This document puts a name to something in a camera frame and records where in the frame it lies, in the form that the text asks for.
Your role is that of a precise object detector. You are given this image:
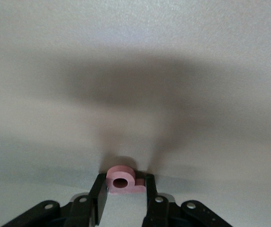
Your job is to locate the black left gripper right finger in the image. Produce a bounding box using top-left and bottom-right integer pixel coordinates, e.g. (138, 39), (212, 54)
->
(142, 174), (235, 227)

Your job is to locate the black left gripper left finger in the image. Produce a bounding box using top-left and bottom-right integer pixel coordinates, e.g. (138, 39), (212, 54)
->
(0, 173), (109, 227)

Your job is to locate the pink foam letter p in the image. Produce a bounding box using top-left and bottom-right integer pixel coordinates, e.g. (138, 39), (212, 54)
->
(106, 165), (147, 195)

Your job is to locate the brown table cover sheet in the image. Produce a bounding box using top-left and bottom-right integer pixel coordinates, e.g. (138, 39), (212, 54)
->
(0, 0), (271, 227)

